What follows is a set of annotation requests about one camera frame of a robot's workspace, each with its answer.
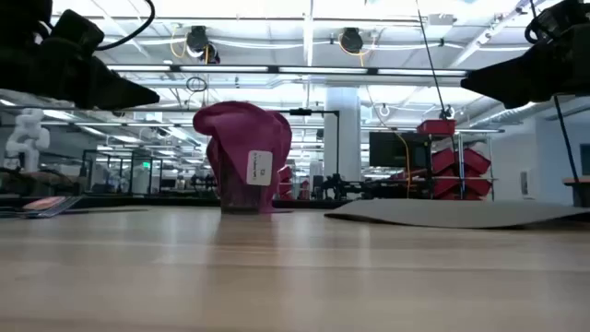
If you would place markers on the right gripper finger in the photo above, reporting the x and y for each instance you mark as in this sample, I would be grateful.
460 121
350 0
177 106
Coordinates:
511 83

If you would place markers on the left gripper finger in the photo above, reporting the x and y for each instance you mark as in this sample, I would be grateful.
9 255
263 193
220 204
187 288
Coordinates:
115 92

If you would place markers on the magenta cloth napkin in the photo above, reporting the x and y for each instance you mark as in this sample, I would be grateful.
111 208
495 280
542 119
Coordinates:
239 133

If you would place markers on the round grey placemat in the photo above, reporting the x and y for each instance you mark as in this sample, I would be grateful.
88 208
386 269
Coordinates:
451 214

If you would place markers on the clear faceted glass tumbler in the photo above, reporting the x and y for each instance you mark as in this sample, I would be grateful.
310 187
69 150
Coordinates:
235 200

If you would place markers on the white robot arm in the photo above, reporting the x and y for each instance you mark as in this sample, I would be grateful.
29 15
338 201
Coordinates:
30 133

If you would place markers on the small black robot arm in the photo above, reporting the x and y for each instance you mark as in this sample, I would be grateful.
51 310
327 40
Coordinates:
338 186

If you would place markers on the metal shelf rack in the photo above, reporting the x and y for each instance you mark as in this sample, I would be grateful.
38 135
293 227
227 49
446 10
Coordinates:
461 140

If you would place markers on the red storage bin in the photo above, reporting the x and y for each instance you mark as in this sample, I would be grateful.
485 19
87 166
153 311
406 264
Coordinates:
286 175
435 127
477 161
478 186
446 186
444 160

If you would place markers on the grey rectangular panel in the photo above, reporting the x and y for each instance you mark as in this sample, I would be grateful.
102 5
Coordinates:
524 183

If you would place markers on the long white light bar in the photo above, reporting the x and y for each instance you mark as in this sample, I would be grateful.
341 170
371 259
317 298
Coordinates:
221 68

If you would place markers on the wooden desk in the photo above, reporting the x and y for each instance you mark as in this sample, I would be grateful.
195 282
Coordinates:
576 181

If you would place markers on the black monitor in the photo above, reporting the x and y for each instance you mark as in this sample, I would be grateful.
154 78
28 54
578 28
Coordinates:
396 150

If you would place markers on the white round pillar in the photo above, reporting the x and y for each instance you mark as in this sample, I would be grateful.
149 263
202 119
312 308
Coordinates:
343 138

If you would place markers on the black gantry stand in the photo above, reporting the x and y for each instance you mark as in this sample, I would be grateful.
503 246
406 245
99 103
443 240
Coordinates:
338 147

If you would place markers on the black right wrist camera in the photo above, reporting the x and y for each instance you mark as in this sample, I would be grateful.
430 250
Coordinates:
560 18

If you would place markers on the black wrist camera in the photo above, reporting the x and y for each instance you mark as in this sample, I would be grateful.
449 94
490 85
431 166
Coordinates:
76 30
560 18

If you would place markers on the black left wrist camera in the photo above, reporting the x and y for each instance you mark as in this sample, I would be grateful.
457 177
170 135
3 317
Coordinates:
76 30

